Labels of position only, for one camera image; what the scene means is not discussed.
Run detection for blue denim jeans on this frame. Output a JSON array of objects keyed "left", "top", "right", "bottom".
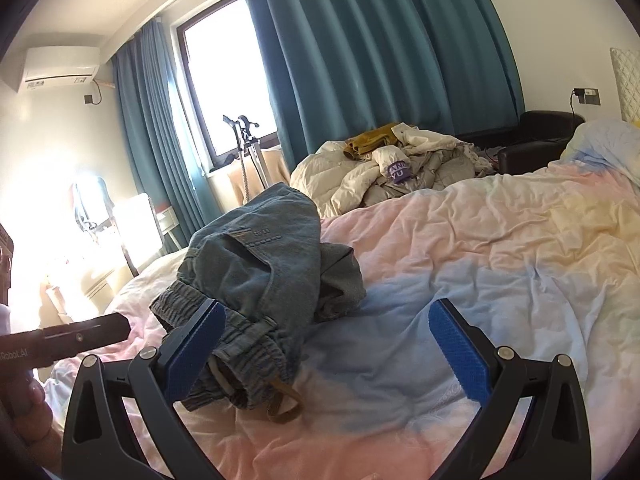
[{"left": 151, "top": 183, "right": 366, "bottom": 424}]

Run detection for person's left hand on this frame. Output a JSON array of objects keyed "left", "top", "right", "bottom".
[{"left": 1, "top": 372, "right": 61, "bottom": 479}]

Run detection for vanity mirror with towel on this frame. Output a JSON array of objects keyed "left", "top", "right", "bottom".
[{"left": 70, "top": 174, "right": 114, "bottom": 234}]

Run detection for teal curtain left panel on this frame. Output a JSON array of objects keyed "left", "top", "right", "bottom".
[{"left": 112, "top": 18, "right": 222, "bottom": 246}]

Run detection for teal curtain panel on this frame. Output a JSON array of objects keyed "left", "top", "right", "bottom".
[
  {"left": 112, "top": 18, "right": 222, "bottom": 246},
  {"left": 245, "top": 0, "right": 525, "bottom": 167}
]

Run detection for metal tripod stand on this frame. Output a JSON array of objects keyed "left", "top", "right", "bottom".
[{"left": 222, "top": 115, "right": 273, "bottom": 204}]

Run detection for pastel pillow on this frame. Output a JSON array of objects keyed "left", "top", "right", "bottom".
[{"left": 561, "top": 118, "right": 639, "bottom": 186}]

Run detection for beige draped cloth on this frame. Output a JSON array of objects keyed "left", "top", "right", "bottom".
[{"left": 228, "top": 146, "right": 290, "bottom": 206}]

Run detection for black leather armchair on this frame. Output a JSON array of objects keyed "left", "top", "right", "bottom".
[{"left": 458, "top": 110, "right": 585, "bottom": 176}]

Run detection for cream puffer jacket pile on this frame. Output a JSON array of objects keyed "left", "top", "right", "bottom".
[{"left": 290, "top": 122, "right": 495, "bottom": 218}]

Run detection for mustard yellow garment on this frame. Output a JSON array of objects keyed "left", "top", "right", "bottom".
[{"left": 343, "top": 122, "right": 398, "bottom": 160}]

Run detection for white quilted headboard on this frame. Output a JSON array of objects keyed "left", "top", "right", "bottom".
[{"left": 610, "top": 48, "right": 640, "bottom": 126}]

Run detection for teal curtain right panel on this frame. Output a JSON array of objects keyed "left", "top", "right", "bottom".
[{"left": 245, "top": 0, "right": 525, "bottom": 167}]

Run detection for white wall air conditioner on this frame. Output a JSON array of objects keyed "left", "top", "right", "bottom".
[{"left": 18, "top": 46, "right": 100, "bottom": 92}]

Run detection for wall socket with charger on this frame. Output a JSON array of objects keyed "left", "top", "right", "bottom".
[{"left": 568, "top": 88, "right": 601, "bottom": 113}]

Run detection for window with dark frame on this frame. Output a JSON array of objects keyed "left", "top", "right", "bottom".
[{"left": 177, "top": 0, "right": 278, "bottom": 168}]

